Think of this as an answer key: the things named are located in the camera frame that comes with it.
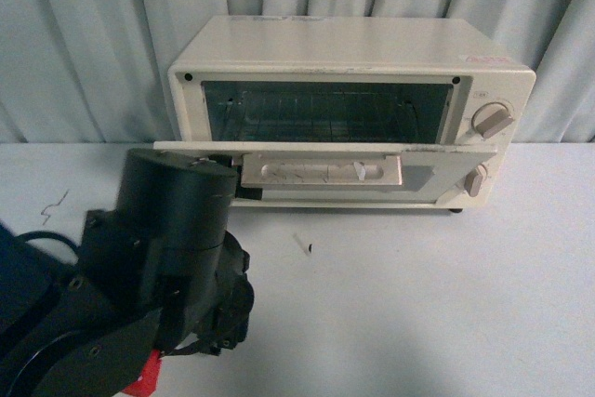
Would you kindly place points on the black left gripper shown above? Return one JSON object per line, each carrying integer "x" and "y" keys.
{"x": 226, "y": 323}

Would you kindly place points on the toaster oven glass door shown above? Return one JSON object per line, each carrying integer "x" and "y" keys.
{"x": 323, "y": 174}

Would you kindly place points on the cream toaster oven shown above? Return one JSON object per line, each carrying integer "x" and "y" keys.
{"x": 445, "y": 67}

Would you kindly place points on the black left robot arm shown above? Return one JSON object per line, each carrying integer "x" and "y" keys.
{"x": 157, "y": 276}

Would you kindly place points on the lower pink oven knob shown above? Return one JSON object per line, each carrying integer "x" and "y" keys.
{"x": 474, "y": 180}

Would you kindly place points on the pink oven knob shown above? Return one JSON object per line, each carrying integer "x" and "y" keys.
{"x": 491, "y": 119}
{"x": 474, "y": 180}

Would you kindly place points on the upper pink oven knob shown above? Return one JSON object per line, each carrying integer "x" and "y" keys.
{"x": 491, "y": 119}

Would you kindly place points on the white pleated backdrop curtain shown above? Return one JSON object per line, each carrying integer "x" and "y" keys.
{"x": 95, "y": 70}

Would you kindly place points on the oven wire rack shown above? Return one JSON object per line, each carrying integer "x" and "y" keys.
{"x": 326, "y": 118}

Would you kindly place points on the red left camera mount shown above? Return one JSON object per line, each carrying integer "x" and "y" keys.
{"x": 146, "y": 383}

